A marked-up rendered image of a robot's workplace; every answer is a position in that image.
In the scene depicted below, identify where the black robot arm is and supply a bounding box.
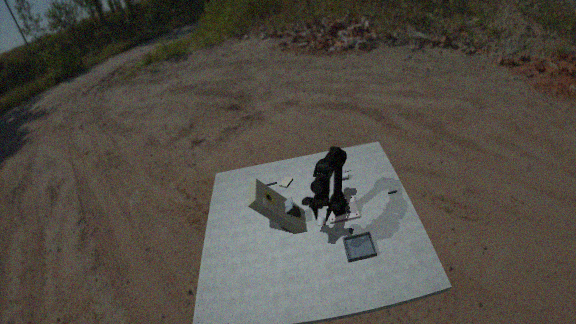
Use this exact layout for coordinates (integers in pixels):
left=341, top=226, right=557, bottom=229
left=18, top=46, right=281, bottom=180
left=310, top=146, right=347, bottom=216

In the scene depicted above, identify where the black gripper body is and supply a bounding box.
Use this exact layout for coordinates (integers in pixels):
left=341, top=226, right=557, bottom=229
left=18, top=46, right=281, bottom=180
left=302, top=190, right=344, bottom=210

